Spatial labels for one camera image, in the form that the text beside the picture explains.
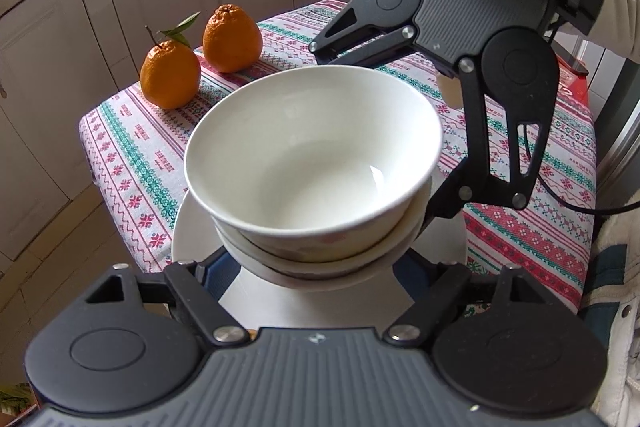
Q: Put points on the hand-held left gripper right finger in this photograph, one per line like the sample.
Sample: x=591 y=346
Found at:
x=430 y=292

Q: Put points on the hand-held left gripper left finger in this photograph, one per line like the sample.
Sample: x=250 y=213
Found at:
x=200 y=302

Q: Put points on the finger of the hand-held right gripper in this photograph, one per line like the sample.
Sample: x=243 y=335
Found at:
x=345 y=32
x=477 y=142

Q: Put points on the white plate with fruit print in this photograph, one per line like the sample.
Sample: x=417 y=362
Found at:
x=200 y=237

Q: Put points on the white bowl with pink flowers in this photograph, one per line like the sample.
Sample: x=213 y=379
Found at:
x=320 y=279
x=400 y=232
x=310 y=157

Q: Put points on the orange without leaf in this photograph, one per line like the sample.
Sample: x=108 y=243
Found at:
x=232 y=39

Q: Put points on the red gift box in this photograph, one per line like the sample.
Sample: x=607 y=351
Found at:
x=575 y=84

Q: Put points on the patterned tablecloth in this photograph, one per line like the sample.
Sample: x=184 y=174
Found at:
x=130 y=142

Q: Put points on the orange with green leaf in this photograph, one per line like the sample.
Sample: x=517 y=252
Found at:
x=170 y=77

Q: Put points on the person's white jacket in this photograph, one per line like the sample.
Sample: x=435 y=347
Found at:
x=615 y=307

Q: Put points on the white kitchen cabinets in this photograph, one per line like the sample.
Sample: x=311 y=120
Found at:
x=50 y=107

